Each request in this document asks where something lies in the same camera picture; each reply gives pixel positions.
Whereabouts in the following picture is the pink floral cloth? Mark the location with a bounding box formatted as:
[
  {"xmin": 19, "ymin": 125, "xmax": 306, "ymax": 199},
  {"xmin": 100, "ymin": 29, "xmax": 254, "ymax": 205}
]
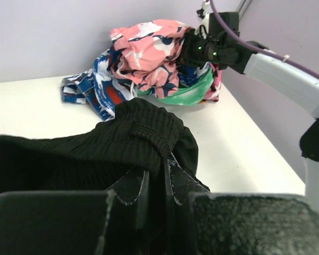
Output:
[{"xmin": 110, "ymin": 19, "xmax": 219, "ymax": 99}]

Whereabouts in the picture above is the purple cable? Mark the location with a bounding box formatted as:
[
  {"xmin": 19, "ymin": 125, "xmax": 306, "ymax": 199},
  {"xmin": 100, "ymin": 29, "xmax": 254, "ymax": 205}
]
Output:
[{"xmin": 208, "ymin": 0, "xmax": 319, "ymax": 85}]

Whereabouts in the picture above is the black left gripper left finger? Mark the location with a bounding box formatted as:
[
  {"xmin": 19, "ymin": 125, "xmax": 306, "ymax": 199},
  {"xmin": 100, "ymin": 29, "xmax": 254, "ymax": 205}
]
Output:
[{"xmin": 0, "ymin": 171, "xmax": 149, "ymax": 254}]

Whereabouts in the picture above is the blue patterned cloth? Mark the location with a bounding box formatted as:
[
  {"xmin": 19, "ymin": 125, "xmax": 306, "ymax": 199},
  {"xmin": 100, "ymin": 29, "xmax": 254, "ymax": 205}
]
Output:
[{"xmin": 61, "ymin": 47, "xmax": 137, "ymax": 122}]

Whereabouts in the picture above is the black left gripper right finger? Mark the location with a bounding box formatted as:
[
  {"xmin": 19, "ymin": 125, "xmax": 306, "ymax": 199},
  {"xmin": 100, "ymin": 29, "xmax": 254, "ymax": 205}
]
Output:
[{"xmin": 164, "ymin": 156, "xmax": 319, "ymax": 254}]

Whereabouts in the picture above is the green cloth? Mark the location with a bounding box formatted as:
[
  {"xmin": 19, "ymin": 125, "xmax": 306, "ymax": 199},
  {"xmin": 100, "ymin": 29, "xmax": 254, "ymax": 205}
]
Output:
[{"xmin": 137, "ymin": 67, "xmax": 216, "ymax": 107}]

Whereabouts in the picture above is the black ribbed cloth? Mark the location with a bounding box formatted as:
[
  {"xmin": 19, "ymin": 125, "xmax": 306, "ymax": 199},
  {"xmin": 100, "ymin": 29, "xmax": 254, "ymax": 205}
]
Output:
[{"xmin": 0, "ymin": 97, "xmax": 211, "ymax": 202}]

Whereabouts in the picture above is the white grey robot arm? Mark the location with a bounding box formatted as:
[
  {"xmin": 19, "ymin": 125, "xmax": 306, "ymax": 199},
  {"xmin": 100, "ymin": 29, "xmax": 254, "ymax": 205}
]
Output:
[{"xmin": 0, "ymin": 9, "xmax": 319, "ymax": 254}]

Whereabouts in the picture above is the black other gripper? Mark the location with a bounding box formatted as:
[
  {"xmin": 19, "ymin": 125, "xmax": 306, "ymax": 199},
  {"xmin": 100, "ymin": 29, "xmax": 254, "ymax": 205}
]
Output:
[{"xmin": 177, "ymin": 11, "xmax": 255, "ymax": 74}]

